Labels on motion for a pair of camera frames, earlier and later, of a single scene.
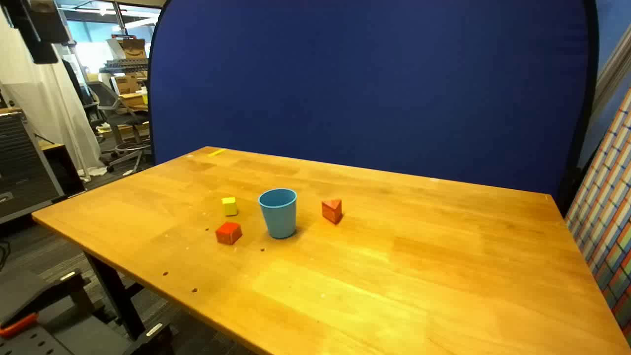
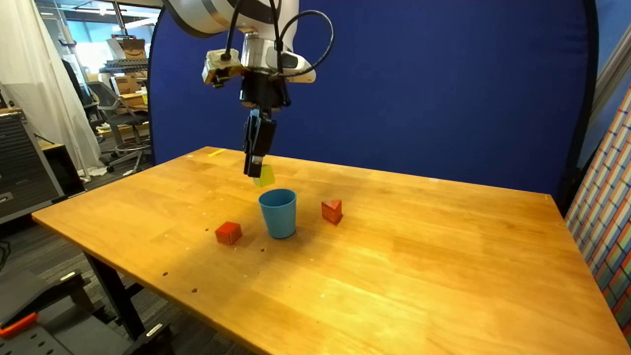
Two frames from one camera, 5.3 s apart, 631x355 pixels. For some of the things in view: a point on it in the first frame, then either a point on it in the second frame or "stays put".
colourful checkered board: (600, 216) stays put
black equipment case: (26, 176) stays put
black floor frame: (74, 289) stays put
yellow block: (229, 206) -> (267, 178)
